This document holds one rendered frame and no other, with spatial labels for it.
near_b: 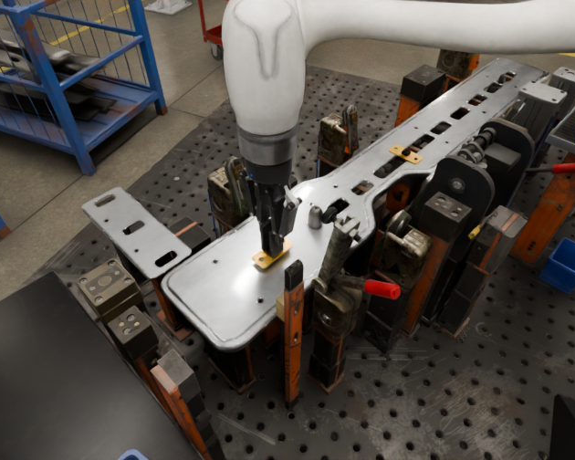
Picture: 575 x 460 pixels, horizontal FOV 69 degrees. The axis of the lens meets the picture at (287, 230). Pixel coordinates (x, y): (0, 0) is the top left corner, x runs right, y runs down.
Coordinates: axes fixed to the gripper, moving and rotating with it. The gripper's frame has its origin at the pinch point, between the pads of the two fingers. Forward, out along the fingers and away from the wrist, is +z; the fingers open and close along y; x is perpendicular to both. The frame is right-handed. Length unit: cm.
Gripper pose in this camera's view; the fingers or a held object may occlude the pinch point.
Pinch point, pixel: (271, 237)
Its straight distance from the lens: 80.0
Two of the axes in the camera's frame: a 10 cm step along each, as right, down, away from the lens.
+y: -7.1, -5.2, 4.8
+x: -7.0, 5.2, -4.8
